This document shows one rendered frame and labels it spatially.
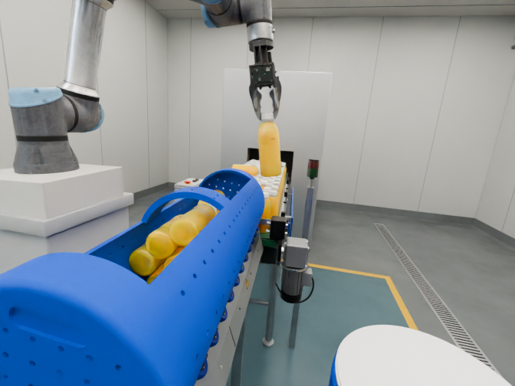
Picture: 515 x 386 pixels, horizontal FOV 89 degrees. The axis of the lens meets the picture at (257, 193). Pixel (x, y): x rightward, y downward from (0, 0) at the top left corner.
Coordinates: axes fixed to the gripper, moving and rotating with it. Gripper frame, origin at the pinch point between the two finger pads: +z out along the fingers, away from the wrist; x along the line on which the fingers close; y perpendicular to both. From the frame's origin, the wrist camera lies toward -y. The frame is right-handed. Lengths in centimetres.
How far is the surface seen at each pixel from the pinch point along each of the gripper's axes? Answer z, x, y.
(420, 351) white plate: 43, 27, 46
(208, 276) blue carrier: 25, -7, 51
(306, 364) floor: 149, 8, -47
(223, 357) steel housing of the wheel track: 53, -11, 40
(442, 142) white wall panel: 60, 267, -415
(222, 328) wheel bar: 49, -12, 36
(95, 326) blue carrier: 20, -12, 68
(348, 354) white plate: 41, 15, 49
